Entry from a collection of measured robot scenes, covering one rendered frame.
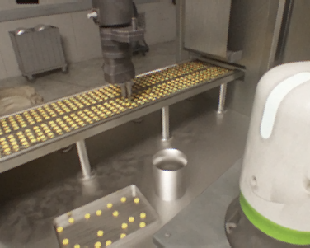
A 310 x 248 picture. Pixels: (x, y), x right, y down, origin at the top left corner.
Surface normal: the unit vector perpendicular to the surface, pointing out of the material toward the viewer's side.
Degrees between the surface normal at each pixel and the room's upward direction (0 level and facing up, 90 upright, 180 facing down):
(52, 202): 0
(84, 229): 0
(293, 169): 90
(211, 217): 0
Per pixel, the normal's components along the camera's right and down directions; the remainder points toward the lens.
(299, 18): -0.79, 0.34
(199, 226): -0.04, -0.86
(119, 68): 0.61, 0.33
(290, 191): -0.62, 0.42
